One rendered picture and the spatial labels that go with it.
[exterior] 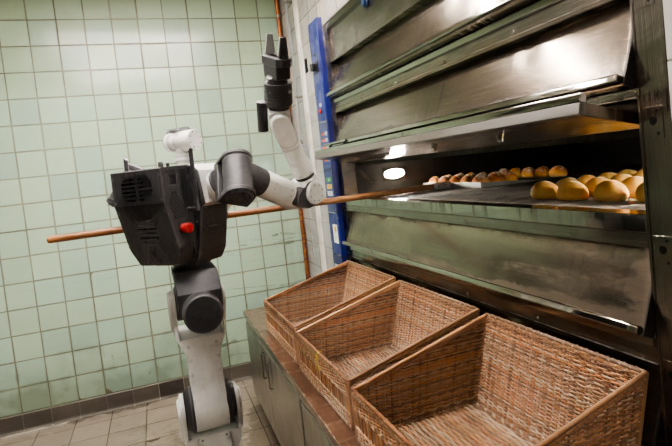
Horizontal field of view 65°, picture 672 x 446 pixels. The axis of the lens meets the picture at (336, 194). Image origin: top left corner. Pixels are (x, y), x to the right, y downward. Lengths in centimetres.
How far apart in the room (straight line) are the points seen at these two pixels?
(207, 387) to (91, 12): 254
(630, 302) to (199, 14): 306
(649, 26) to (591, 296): 61
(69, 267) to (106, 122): 91
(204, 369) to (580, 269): 115
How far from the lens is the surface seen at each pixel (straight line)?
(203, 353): 180
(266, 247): 361
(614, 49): 128
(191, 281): 163
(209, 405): 181
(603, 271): 138
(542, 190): 171
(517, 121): 128
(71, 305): 362
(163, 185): 153
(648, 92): 123
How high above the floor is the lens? 135
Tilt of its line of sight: 3 degrees down
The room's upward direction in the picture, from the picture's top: 6 degrees counter-clockwise
